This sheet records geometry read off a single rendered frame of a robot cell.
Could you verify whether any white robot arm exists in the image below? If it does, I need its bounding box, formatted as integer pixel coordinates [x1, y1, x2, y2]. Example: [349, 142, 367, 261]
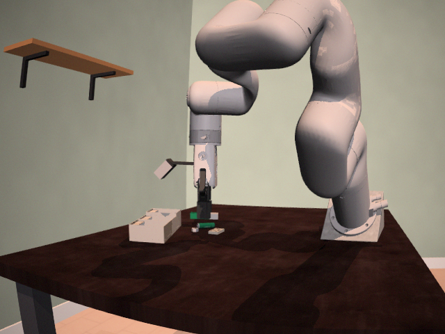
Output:
[186, 0, 388, 236]

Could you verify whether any peach open-top bin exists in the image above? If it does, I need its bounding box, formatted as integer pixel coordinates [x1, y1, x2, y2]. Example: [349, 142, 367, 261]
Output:
[129, 208, 181, 244]

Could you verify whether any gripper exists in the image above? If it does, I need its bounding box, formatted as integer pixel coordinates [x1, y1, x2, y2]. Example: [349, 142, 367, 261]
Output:
[189, 143, 221, 219]

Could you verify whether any peach domino tile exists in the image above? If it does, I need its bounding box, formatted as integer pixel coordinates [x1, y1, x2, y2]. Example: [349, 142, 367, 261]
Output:
[209, 228, 225, 234]

